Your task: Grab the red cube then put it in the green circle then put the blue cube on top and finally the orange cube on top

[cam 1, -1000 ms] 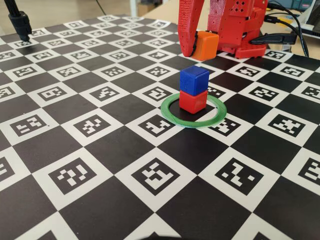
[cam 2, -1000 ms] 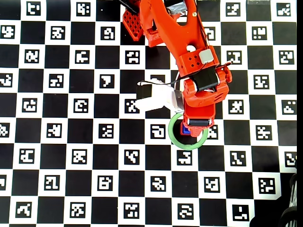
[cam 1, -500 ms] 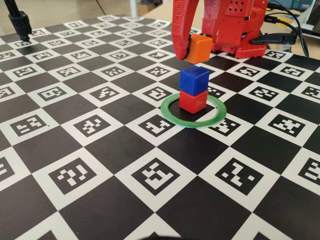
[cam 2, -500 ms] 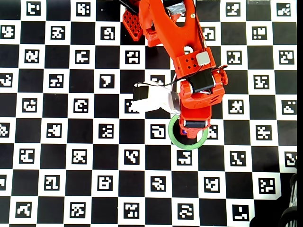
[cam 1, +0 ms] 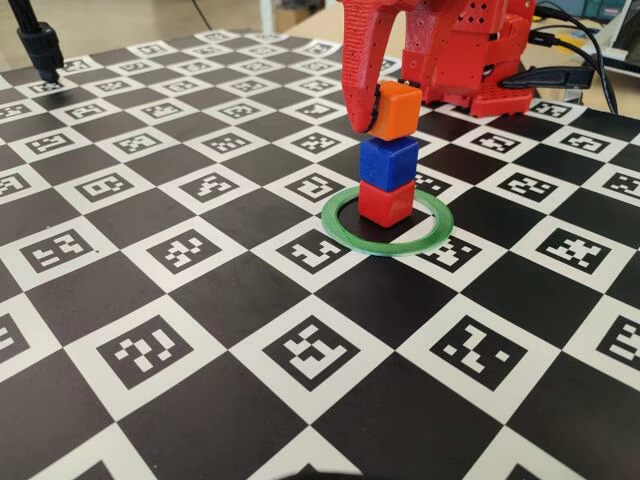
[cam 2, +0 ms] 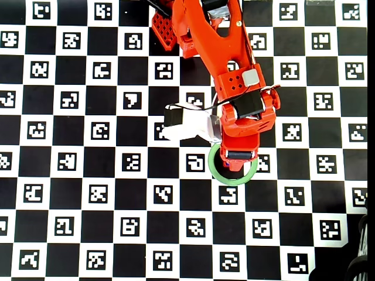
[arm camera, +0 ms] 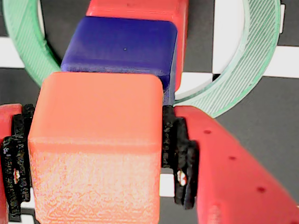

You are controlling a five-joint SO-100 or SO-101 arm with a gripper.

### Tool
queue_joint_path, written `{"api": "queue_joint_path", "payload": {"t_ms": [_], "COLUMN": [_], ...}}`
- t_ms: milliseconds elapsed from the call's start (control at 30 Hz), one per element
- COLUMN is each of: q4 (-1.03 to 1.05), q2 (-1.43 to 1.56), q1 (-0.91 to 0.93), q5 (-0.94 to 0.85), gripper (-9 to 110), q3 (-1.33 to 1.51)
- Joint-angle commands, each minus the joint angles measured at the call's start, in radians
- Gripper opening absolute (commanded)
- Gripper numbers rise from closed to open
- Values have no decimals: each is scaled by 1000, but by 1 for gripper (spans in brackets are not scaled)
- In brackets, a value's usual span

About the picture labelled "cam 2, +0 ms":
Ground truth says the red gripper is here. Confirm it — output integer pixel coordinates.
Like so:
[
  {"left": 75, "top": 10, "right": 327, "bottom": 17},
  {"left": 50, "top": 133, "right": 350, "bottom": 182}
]
[{"left": 219, "top": 87, "right": 282, "bottom": 173}]

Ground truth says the red robot base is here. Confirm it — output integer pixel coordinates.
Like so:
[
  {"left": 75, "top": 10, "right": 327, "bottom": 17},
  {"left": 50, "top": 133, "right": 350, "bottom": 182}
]
[{"left": 145, "top": 0, "right": 203, "bottom": 59}]

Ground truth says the white square wrist module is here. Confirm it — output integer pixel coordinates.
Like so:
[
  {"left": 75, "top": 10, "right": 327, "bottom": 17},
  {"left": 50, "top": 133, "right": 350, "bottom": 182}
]
[{"left": 241, "top": 69, "right": 260, "bottom": 87}]

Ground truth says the grey tape wrap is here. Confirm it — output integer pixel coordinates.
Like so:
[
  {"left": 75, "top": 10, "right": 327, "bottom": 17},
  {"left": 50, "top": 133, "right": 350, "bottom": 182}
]
[{"left": 209, "top": 7, "right": 231, "bottom": 21}]

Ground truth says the black flexible stand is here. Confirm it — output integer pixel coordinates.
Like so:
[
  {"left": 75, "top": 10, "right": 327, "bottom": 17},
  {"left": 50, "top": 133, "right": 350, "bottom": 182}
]
[{"left": 345, "top": 198, "right": 375, "bottom": 281}]

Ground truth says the green ring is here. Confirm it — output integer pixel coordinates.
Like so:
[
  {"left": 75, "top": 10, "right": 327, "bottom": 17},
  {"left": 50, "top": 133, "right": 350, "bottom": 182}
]
[{"left": 207, "top": 143, "right": 259, "bottom": 187}]

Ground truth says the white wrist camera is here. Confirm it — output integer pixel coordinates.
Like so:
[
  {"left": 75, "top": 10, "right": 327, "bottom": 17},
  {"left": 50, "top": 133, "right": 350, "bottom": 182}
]
[{"left": 160, "top": 102, "right": 225, "bottom": 145}]

